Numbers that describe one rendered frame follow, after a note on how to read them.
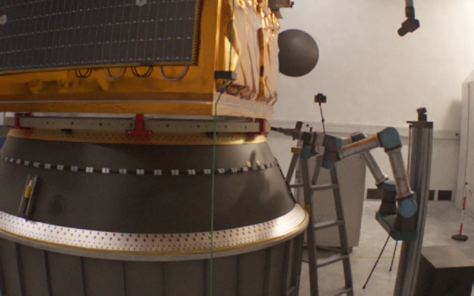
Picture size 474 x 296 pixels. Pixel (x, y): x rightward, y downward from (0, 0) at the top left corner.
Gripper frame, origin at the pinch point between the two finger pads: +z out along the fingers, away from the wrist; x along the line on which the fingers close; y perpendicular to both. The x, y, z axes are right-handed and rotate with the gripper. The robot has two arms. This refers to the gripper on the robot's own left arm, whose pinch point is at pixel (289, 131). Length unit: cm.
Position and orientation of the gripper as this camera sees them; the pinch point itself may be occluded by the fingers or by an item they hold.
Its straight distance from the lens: 270.3
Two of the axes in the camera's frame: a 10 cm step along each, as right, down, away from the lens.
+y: 2.1, -9.7, -0.9
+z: -9.6, -2.2, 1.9
